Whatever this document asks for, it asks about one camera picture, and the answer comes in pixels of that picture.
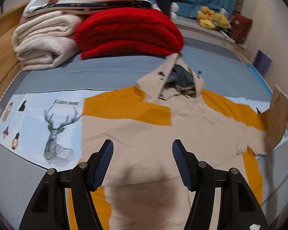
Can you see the bed with printed grey sheet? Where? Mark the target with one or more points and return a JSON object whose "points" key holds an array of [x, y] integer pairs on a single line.
{"points": [[86, 76]]}

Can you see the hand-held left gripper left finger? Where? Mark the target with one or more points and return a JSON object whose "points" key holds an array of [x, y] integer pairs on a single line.
{"points": [[105, 163]]}

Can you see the red folded blanket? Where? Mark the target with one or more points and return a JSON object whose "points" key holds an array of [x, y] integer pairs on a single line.
{"points": [[127, 33]]}

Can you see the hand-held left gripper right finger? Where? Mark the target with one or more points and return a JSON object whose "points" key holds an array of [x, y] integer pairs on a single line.
{"points": [[181, 163]]}

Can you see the yellow plush toy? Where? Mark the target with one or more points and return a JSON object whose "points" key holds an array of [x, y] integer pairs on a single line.
{"points": [[222, 19], [205, 16]]}

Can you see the beige and orange jacket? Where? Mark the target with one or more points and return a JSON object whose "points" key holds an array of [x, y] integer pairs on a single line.
{"points": [[158, 129]]}

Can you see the pale bedside ledge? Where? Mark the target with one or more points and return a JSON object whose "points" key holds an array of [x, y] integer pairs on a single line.
{"points": [[206, 34]]}

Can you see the cream folded blanket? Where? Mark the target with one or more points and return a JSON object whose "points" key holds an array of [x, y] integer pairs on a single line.
{"points": [[40, 45]]}

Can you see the purple bag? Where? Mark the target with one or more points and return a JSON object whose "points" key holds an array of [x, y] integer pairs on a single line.
{"points": [[262, 62]]}

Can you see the dark red cushion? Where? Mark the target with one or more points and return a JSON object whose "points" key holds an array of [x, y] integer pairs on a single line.
{"points": [[241, 27]]}

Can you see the wooden bed frame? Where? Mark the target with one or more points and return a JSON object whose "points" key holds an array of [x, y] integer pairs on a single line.
{"points": [[2, 52]]}

